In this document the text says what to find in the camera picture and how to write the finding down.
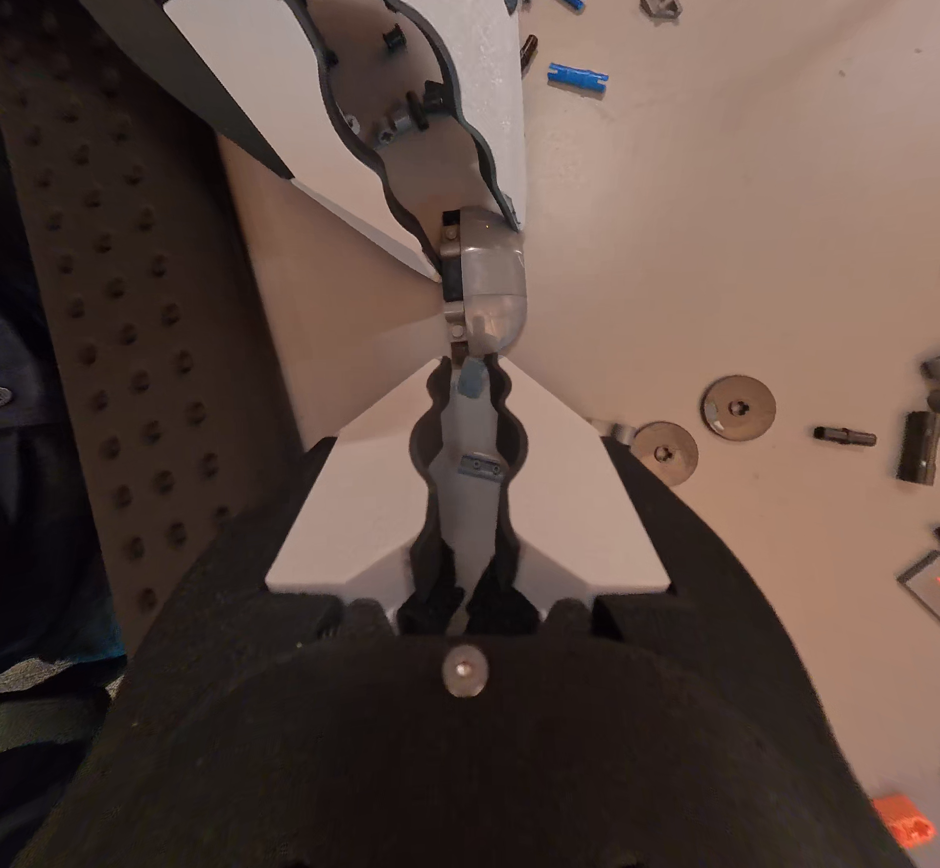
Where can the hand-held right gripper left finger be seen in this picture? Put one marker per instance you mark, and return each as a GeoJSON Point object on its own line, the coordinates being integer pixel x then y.
{"type": "Point", "coordinates": [345, 515]}

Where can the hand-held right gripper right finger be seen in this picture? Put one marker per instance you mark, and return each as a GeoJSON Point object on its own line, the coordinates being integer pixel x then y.
{"type": "Point", "coordinates": [587, 515]}

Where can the dark perforated panel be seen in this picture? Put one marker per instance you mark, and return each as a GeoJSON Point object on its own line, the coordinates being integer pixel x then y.
{"type": "Point", "coordinates": [132, 332]}

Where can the black lego tube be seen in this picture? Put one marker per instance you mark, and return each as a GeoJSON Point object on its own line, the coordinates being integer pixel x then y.
{"type": "Point", "coordinates": [918, 446]}

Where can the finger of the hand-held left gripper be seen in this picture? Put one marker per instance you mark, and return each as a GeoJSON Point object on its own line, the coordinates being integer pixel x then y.
{"type": "Point", "coordinates": [250, 75]}
{"type": "Point", "coordinates": [470, 38]}

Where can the small black lego bush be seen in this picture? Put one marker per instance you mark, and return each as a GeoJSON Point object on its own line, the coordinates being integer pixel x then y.
{"type": "Point", "coordinates": [394, 37]}

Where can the dark grey domed lego assembly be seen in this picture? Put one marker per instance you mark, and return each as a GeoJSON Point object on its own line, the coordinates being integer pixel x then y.
{"type": "Point", "coordinates": [492, 273]}

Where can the dark grey lego plate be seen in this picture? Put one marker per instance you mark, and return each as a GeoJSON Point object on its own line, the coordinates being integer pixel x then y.
{"type": "Point", "coordinates": [481, 465]}

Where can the round grey lego disc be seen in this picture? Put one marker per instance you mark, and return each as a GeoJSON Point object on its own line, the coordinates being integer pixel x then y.
{"type": "Point", "coordinates": [665, 453]}
{"type": "Point", "coordinates": [738, 407]}

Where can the orange lego block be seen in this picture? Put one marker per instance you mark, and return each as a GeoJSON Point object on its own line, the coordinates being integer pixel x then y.
{"type": "Point", "coordinates": [903, 820]}

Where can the black lego pin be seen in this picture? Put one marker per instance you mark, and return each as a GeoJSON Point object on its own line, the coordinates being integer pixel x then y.
{"type": "Point", "coordinates": [844, 436]}
{"type": "Point", "coordinates": [529, 53]}

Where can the grey lego hinge assembly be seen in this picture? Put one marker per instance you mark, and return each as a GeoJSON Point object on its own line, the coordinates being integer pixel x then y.
{"type": "Point", "coordinates": [620, 431]}

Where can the small grey lego frame piece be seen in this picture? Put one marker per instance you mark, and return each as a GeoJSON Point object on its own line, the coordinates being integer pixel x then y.
{"type": "Point", "coordinates": [661, 1]}

